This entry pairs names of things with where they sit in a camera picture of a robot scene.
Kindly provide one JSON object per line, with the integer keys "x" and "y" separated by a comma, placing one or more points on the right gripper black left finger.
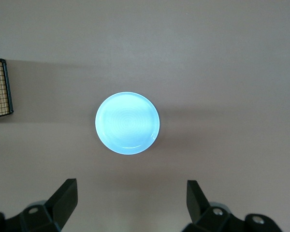
{"x": 62, "y": 203}

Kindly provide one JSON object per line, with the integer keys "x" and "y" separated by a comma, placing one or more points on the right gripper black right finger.
{"x": 198, "y": 205}

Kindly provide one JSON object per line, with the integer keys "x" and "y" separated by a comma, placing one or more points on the light blue round plate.
{"x": 128, "y": 123}

